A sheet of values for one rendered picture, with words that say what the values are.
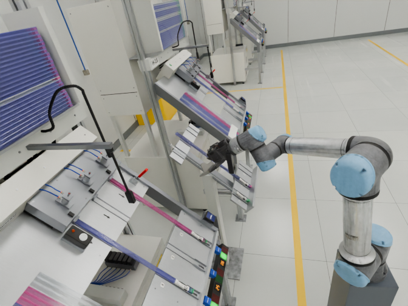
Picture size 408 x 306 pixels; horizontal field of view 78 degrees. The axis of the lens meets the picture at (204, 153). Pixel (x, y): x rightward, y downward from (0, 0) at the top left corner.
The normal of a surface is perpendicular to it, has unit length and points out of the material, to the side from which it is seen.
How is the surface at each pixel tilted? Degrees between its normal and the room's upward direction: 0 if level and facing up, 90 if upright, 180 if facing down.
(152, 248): 0
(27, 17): 90
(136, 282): 0
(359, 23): 90
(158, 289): 45
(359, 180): 83
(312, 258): 0
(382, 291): 90
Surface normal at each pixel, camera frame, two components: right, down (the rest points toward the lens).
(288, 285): -0.16, -0.84
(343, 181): -0.79, 0.33
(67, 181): 0.57, -0.59
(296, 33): -0.23, 0.55
